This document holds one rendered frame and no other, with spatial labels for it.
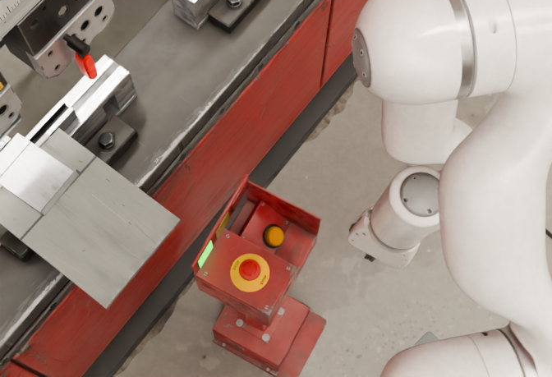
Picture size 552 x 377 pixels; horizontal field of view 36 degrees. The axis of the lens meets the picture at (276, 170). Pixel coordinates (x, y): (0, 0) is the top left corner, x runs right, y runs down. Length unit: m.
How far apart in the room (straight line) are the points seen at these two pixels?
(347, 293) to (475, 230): 1.58
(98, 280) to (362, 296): 1.15
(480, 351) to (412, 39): 0.36
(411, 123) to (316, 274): 1.41
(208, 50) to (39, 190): 0.43
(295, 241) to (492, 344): 0.79
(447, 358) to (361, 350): 1.43
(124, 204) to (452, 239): 0.69
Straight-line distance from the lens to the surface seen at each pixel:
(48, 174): 1.42
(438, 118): 0.99
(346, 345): 2.33
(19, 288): 1.51
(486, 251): 0.81
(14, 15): 1.13
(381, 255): 1.32
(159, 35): 1.64
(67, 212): 1.39
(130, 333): 2.30
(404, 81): 0.71
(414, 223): 1.10
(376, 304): 2.36
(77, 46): 1.22
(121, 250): 1.36
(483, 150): 0.79
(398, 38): 0.70
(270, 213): 1.64
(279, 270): 1.56
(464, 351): 0.91
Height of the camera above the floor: 2.29
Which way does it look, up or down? 69 degrees down
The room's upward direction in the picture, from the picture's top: 2 degrees clockwise
